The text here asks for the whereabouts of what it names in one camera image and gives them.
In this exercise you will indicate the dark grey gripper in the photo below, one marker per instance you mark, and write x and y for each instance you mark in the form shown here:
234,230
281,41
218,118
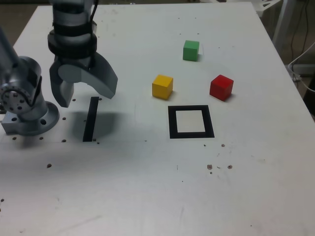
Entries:
73,60

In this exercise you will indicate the yellow cube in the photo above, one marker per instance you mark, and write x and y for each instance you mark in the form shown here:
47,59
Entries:
161,89

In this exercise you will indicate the green cube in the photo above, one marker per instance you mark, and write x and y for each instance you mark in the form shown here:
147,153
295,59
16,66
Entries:
190,52

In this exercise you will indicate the red cube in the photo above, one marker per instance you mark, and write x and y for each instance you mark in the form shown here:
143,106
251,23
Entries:
220,88

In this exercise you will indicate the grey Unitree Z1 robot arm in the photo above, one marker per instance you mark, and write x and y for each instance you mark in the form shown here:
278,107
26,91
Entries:
24,98

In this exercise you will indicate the black tape square outline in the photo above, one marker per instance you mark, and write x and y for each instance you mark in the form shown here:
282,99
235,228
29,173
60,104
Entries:
189,135

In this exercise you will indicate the black tape strip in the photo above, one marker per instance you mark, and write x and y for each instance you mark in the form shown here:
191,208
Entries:
90,120

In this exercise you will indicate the white furniture frame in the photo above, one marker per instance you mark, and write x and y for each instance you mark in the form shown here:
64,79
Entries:
278,22

